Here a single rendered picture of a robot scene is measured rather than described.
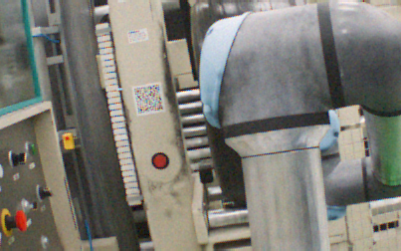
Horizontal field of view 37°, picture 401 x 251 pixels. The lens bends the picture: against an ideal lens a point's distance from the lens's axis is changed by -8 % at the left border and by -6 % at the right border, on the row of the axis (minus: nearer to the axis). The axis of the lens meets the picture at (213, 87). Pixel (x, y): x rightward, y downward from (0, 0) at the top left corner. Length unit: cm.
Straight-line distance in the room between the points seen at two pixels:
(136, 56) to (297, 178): 101
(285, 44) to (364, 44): 8
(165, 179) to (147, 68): 29
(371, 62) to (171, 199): 109
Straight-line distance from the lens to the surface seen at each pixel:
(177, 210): 166
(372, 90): 66
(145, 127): 162
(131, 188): 167
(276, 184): 65
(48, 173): 147
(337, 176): 101
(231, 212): 158
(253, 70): 64
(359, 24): 64
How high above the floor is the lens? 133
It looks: 4 degrees down
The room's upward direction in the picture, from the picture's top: 10 degrees counter-clockwise
